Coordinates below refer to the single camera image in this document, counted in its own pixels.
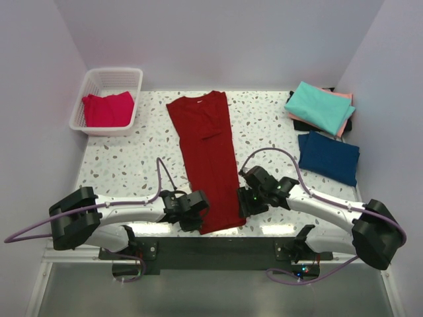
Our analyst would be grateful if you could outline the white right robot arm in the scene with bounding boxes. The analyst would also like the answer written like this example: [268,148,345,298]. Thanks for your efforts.
[238,166,405,270]

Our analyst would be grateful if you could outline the pink folded t-shirt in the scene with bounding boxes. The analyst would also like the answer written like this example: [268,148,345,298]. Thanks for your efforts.
[310,87,355,137]

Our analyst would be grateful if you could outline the white plastic laundry basket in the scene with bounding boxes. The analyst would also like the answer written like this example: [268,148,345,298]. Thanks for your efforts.
[69,67,143,137]

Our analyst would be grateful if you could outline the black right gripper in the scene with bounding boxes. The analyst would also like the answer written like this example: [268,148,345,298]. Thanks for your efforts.
[236,185,268,218]

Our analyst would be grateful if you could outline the dark red t-shirt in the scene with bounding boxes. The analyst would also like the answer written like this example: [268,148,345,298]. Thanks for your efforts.
[167,91,246,234]

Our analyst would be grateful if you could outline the navy blue folded t-shirt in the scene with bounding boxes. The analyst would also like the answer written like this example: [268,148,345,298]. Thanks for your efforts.
[298,131,360,187]

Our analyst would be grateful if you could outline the magenta t-shirt in basket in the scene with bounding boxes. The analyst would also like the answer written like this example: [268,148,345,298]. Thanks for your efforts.
[82,91,134,127]

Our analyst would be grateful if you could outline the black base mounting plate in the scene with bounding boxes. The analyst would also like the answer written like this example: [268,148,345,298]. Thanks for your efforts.
[98,236,332,283]

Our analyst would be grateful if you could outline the aluminium frame rail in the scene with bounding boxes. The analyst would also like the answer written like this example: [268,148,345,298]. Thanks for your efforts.
[41,234,393,265]

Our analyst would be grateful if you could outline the teal folded t-shirt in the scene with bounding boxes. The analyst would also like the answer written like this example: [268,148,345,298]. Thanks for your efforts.
[285,81,356,135]

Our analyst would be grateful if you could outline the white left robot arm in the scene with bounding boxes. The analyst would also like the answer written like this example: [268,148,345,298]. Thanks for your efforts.
[49,187,210,259]

